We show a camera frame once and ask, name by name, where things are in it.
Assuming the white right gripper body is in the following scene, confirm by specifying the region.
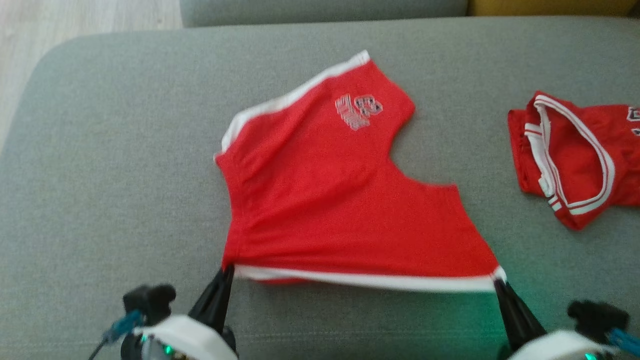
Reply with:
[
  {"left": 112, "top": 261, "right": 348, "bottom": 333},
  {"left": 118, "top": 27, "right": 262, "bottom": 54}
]
[{"left": 506, "top": 329, "right": 621, "bottom": 360}]

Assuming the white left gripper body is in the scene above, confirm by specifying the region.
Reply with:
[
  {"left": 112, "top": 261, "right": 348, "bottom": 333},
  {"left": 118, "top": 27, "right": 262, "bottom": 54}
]
[{"left": 120, "top": 314, "right": 239, "bottom": 360}]

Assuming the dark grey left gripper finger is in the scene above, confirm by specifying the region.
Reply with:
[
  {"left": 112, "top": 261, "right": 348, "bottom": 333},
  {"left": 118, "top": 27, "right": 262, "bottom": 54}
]
[
  {"left": 212, "top": 265, "right": 236, "bottom": 335},
  {"left": 187, "top": 267, "right": 227, "bottom": 326}
]

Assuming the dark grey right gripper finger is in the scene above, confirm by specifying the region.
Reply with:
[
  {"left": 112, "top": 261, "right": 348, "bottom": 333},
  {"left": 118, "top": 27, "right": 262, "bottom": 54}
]
[
  {"left": 501, "top": 281, "right": 549, "bottom": 347},
  {"left": 492, "top": 279, "right": 526, "bottom": 351}
]

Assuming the red mesh shorts white trim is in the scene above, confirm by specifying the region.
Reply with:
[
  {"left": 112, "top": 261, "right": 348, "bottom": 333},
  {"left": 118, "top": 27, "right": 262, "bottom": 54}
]
[{"left": 214, "top": 49, "right": 507, "bottom": 293}]

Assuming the red basketball jersey white trim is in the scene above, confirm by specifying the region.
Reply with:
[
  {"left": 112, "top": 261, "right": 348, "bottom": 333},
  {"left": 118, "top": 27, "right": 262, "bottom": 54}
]
[{"left": 507, "top": 90, "right": 640, "bottom": 232}]

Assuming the grey fabric sofa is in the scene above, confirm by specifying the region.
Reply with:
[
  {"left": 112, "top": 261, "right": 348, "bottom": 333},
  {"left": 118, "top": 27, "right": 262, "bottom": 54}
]
[{"left": 0, "top": 15, "right": 640, "bottom": 360}]

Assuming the large yellow cushion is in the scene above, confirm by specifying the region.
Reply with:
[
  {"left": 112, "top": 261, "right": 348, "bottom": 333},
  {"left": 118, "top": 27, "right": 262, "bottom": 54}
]
[{"left": 467, "top": 0, "right": 640, "bottom": 18}]

